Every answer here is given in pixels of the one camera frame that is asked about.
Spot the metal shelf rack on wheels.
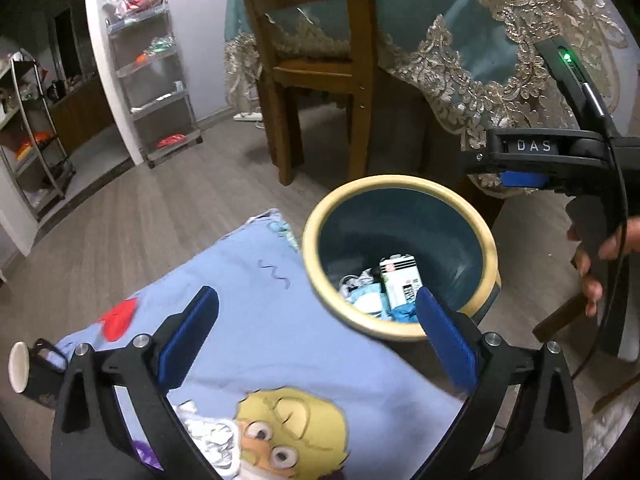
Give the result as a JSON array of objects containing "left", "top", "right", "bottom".
[{"left": 102, "top": 0, "right": 203, "bottom": 168}]

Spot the black mug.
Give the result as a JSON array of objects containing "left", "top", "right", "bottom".
[{"left": 9, "top": 337, "right": 68, "bottom": 408}]

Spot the orange item on rack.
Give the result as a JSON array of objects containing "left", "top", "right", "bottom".
[{"left": 15, "top": 132, "right": 51, "bottom": 158}]

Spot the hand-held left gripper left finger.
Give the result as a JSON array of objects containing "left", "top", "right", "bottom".
[{"left": 50, "top": 285, "right": 223, "bottom": 480}]

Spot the teal bin with yellow rim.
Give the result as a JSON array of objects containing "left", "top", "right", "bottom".
[{"left": 301, "top": 175, "right": 502, "bottom": 343}]

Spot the teal tablecloth with lace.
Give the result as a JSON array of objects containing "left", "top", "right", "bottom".
[{"left": 222, "top": 0, "right": 640, "bottom": 196}]

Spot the small white tissue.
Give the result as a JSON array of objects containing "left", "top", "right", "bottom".
[{"left": 339, "top": 269, "right": 383, "bottom": 301}]

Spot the dark purple wrapper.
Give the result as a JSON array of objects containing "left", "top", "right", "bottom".
[{"left": 131, "top": 437, "right": 166, "bottom": 473}]

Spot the large crumpled white tissue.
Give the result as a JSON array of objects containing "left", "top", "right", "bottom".
[{"left": 172, "top": 400, "right": 241, "bottom": 480}]

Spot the person's right hand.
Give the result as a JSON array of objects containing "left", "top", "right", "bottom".
[{"left": 567, "top": 215, "right": 640, "bottom": 318}]

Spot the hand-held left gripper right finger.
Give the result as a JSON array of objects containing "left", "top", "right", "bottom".
[{"left": 415, "top": 286, "right": 586, "bottom": 480}]

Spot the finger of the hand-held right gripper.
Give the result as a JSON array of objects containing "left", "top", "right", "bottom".
[{"left": 455, "top": 151, "right": 548, "bottom": 192}]

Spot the tall metal shelf rack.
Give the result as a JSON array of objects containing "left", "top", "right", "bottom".
[{"left": 0, "top": 50, "right": 76, "bottom": 221}]

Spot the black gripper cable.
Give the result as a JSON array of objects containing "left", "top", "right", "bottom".
[{"left": 570, "top": 80, "right": 630, "bottom": 378}]

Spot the wooden chair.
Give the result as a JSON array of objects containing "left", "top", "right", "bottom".
[{"left": 235, "top": 0, "right": 381, "bottom": 186}]

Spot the light green medicine box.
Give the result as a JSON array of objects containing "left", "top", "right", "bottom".
[{"left": 378, "top": 254, "right": 423, "bottom": 308}]

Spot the blue glove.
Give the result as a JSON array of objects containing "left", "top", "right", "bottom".
[{"left": 389, "top": 300, "right": 421, "bottom": 323}]

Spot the blue cartoon printed cloth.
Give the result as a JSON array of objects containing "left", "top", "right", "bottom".
[{"left": 50, "top": 210, "right": 481, "bottom": 480}]

